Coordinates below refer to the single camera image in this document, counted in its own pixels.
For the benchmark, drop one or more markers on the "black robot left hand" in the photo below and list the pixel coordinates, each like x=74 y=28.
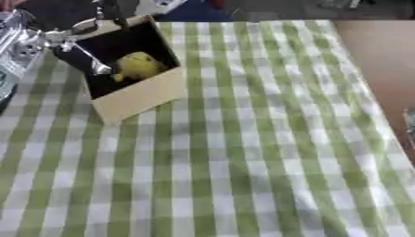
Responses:
x=59 y=14

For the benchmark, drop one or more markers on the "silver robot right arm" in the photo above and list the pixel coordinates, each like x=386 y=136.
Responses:
x=410 y=123

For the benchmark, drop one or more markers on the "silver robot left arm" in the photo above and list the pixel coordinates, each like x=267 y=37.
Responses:
x=15 y=63

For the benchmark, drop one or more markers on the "tan cardboard box black inside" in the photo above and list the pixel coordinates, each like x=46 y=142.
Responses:
x=143 y=95

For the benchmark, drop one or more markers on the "yellow soft toy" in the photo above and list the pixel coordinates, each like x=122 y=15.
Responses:
x=139 y=64

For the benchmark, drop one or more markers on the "white object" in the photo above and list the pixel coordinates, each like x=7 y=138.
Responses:
x=159 y=6

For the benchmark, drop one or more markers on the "blue fabric object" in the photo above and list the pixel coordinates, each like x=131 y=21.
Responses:
x=197 y=12

